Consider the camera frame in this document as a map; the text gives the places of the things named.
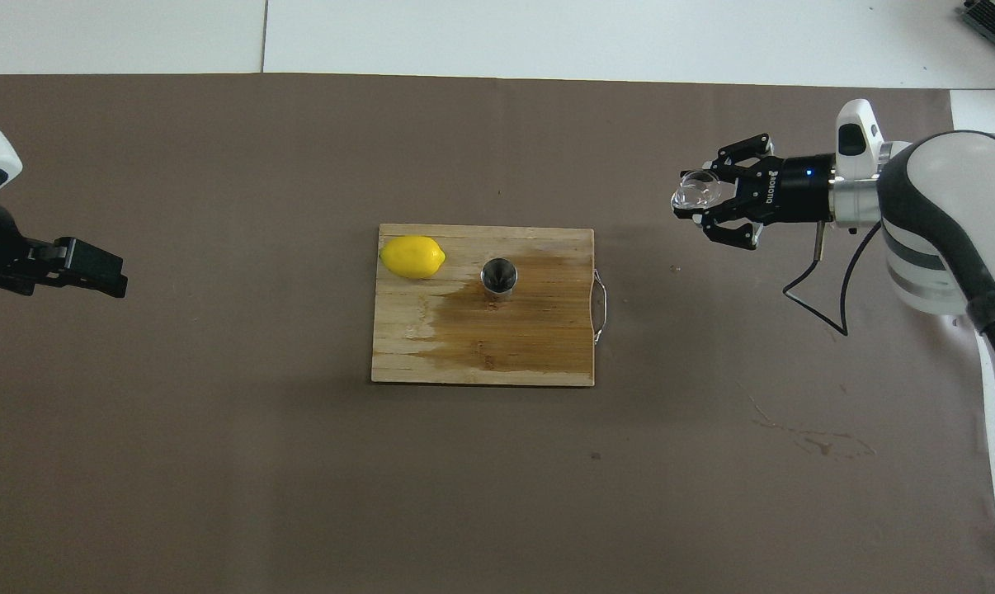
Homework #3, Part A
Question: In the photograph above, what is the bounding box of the wooden cutting board, metal handle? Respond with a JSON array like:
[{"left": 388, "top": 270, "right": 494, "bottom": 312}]
[{"left": 371, "top": 224, "right": 609, "bottom": 387}]

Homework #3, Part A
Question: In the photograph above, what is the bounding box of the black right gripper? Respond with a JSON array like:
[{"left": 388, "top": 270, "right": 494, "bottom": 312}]
[{"left": 673, "top": 134, "right": 837, "bottom": 250}]

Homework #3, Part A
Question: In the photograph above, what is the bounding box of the yellow lemon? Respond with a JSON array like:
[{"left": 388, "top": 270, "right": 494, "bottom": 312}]
[{"left": 380, "top": 235, "right": 447, "bottom": 280}]

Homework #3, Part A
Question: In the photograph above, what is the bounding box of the brown paper table mat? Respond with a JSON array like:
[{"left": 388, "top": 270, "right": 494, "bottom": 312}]
[{"left": 0, "top": 73, "right": 995, "bottom": 594}]

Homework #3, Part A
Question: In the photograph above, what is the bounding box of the small clear glass cup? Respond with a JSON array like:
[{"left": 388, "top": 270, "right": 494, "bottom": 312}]
[{"left": 672, "top": 169, "right": 724, "bottom": 212}]

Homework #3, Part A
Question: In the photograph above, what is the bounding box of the steel double jigger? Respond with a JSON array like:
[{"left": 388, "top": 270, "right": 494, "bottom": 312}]
[{"left": 480, "top": 257, "right": 520, "bottom": 297}]

